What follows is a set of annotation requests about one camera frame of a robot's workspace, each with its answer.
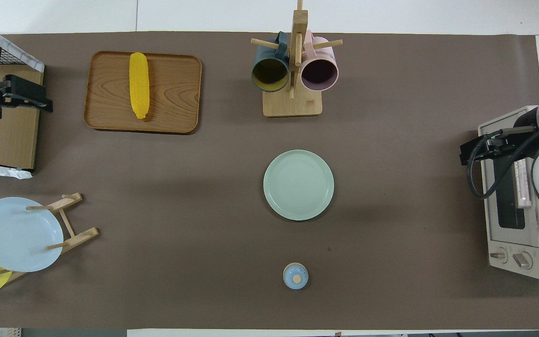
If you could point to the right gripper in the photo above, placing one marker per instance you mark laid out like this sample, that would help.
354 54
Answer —
517 131

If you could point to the toaster oven glass door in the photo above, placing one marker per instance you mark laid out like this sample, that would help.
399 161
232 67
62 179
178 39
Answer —
489 224

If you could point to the yellow block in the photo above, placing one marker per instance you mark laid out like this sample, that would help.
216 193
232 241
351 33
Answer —
139 84

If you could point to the pale green plate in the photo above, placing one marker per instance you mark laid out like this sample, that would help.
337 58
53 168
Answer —
298 185

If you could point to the small oven knob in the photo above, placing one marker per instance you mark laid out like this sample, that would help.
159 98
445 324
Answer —
498 255

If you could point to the large oven knob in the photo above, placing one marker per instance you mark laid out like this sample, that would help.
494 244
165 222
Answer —
523 260

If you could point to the light blue plate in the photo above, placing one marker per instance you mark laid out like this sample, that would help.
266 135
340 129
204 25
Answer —
17 236

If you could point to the wooden serving tray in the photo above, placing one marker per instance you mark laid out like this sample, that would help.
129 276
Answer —
176 93

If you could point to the wooden plate rack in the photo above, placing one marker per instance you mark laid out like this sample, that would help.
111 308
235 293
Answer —
80 236

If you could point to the pink mug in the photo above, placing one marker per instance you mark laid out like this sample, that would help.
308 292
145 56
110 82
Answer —
320 74

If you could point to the wooden mug tree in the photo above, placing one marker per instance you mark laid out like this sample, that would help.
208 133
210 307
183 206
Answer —
293 105

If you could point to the brown table mat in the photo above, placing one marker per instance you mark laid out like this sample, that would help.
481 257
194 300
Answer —
204 196

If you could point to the dark teal mug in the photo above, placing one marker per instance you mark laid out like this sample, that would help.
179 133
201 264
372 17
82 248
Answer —
269 75

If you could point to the small blue jar cork lid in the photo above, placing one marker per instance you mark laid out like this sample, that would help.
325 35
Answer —
295 276

